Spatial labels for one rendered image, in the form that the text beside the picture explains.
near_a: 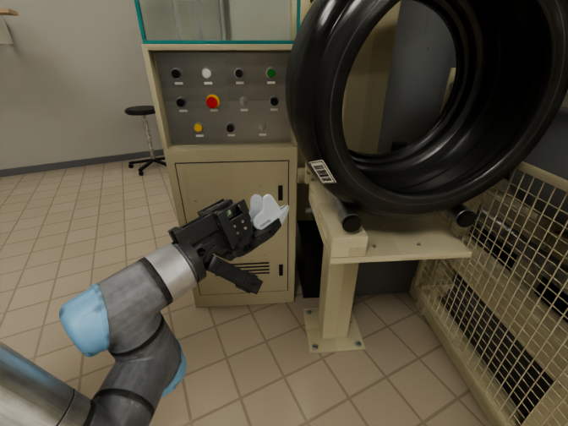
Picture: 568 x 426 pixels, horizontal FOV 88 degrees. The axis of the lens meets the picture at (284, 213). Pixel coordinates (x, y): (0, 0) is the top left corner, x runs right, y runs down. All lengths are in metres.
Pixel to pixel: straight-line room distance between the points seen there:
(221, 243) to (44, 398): 0.25
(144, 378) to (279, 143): 1.04
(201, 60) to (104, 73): 2.98
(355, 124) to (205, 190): 0.69
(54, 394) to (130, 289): 0.12
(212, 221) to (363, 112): 0.68
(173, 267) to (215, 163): 0.89
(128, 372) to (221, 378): 1.06
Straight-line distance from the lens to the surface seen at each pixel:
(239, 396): 1.44
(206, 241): 0.46
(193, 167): 1.30
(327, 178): 0.63
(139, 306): 0.42
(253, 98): 1.25
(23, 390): 0.38
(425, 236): 0.90
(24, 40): 4.24
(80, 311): 0.42
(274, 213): 0.51
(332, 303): 1.40
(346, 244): 0.73
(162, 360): 0.47
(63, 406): 0.40
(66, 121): 4.28
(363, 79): 0.99
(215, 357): 1.55
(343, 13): 0.58
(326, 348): 1.55
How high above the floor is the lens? 1.26
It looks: 29 degrees down
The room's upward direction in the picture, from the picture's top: straight up
